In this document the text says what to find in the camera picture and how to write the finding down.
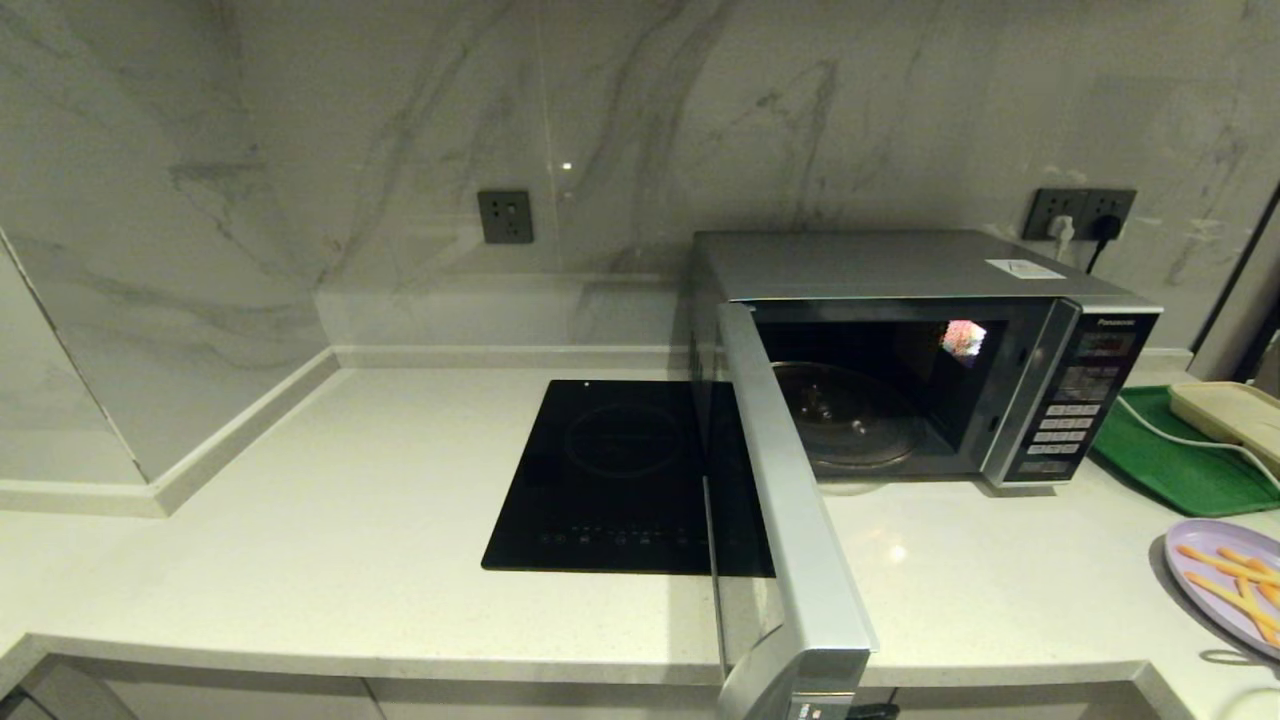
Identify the dark round plate base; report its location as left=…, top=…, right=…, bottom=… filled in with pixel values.
left=772, top=361, right=928, bottom=471

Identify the black induction cooktop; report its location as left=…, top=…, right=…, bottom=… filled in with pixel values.
left=481, top=380, right=716, bottom=576

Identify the beige plastic box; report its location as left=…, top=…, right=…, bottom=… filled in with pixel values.
left=1168, top=382, right=1280, bottom=479

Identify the grey double wall socket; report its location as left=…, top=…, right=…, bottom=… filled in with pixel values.
left=1022, top=188, right=1138, bottom=243

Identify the dark glass microwave door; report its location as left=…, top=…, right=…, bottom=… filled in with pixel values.
left=700, top=302, right=901, bottom=720

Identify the green plastic tray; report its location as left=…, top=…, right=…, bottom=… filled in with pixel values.
left=1090, top=386, right=1280, bottom=519

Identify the silver Panasonic microwave oven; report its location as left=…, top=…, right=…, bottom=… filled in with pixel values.
left=688, top=231, right=1164, bottom=491

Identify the grey angled cabinet panel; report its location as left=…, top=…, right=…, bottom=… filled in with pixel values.
left=20, top=660, right=136, bottom=720

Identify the white power cable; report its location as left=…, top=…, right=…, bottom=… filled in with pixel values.
left=1118, top=395, right=1280, bottom=498

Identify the grey single wall socket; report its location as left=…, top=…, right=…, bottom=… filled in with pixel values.
left=477, top=190, right=534, bottom=246

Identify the purple plastic plate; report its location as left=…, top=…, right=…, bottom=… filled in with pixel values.
left=1164, top=518, right=1280, bottom=661

